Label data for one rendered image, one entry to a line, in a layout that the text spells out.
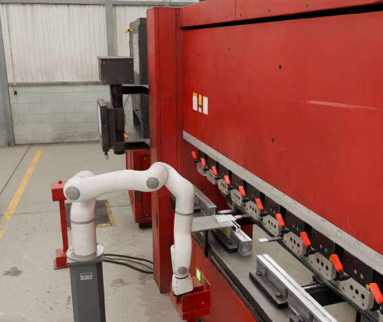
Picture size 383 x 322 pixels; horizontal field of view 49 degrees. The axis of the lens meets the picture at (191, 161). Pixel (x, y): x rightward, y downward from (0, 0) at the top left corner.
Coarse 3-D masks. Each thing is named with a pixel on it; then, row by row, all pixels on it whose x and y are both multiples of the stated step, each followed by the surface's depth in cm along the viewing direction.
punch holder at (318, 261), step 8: (312, 232) 169; (312, 240) 170; (320, 240) 164; (328, 240) 160; (312, 248) 170; (320, 248) 165; (328, 248) 160; (336, 248) 157; (312, 256) 170; (320, 256) 165; (328, 256) 160; (312, 264) 171; (320, 264) 165; (328, 264) 160; (320, 272) 166; (328, 272) 161; (336, 272) 160; (336, 280) 161
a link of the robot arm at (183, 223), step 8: (176, 216) 206; (184, 216) 204; (192, 216) 207; (176, 224) 207; (184, 224) 205; (176, 232) 207; (184, 232) 206; (176, 240) 206; (184, 240) 206; (176, 248) 204; (184, 248) 204; (176, 256) 203; (184, 256) 203; (176, 264) 204; (184, 264) 204; (176, 272) 205; (184, 272) 205
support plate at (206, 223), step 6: (216, 216) 267; (192, 222) 257; (198, 222) 257; (204, 222) 257; (210, 222) 257; (216, 222) 257; (222, 222) 257; (228, 222) 257; (192, 228) 249; (198, 228) 249; (204, 228) 249; (210, 228) 249; (216, 228) 250
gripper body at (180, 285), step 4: (188, 276) 217; (172, 280) 219; (176, 280) 215; (180, 280) 216; (184, 280) 217; (188, 280) 218; (172, 284) 220; (176, 284) 216; (180, 284) 216; (184, 284) 217; (188, 284) 218; (176, 288) 217; (180, 288) 217; (184, 288) 218; (188, 288) 219; (192, 288) 220; (176, 292) 217; (180, 292) 218; (184, 292) 219
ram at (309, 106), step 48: (192, 48) 290; (240, 48) 218; (288, 48) 175; (336, 48) 146; (192, 96) 299; (240, 96) 223; (288, 96) 178; (336, 96) 148; (240, 144) 228; (288, 144) 181; (336, 144) 150; (288, 192) 185; (336, 192) 153; (336, 240) 155
